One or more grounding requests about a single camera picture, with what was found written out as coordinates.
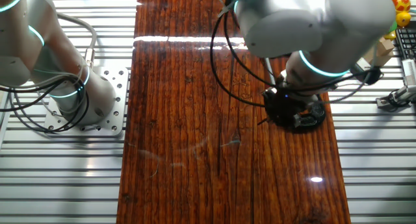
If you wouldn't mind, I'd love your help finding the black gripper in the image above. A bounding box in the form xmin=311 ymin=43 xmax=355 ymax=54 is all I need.
xmin=263 ymin=87 xmax=309 ymax=128

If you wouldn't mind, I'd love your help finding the black metal C-clamp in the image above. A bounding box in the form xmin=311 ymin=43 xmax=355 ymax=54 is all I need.
xmin=291 ymin=100 xmax=327 ymax=132

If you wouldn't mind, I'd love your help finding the grey metal clamp tool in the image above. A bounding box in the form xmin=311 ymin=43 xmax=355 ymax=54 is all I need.
xmin=376 ymin=86 xmax=416 ymax=108

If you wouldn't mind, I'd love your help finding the glossy brown wood-grain board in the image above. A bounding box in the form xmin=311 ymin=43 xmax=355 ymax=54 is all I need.
xmin=116 ymin=0 xmax=352 ymax=224

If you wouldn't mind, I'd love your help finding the light wooden block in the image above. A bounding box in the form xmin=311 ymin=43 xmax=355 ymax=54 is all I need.
xmin=363 ymin=36 xmax=396 ymax=68

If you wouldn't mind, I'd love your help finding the black keyboard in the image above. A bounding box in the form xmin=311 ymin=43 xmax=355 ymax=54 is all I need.
xmin=395 ymin=28 xmax=416 ymax=60

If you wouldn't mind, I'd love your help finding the yellow round toy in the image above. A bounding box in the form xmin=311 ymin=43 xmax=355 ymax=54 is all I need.
xmin=395 ymin=11 xmax=412 ymax=28

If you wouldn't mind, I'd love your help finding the orange spotted toy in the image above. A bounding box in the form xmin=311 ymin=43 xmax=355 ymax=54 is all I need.
xmin=389 ymin=0 xmax=412 ymax=14

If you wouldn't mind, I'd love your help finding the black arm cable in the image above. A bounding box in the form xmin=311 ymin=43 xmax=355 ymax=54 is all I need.
xmin=223 ymin=9 xmax=279 ymax=88
xmin=209 ymin=9 xmax=267 ymax=108

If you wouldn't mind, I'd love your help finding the ribbed silver camera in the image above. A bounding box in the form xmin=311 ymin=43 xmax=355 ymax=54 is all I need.
xmin=401 ymin=58 xmax=416 ymax=88

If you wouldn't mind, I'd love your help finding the silver perforated robot base plate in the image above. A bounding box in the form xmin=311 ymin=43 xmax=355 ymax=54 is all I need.
xmin=44 ymin=67 xmax=130 ymax=137

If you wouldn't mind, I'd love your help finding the black base cable bundle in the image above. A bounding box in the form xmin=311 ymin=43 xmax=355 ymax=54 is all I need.
xmin=0 ymin=71 xmax=91 ymax=134

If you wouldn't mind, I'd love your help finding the grey cable with metal connector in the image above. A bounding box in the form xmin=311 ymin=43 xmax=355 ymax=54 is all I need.
xmin=55 ymin=12 xmax=98 ymax=69

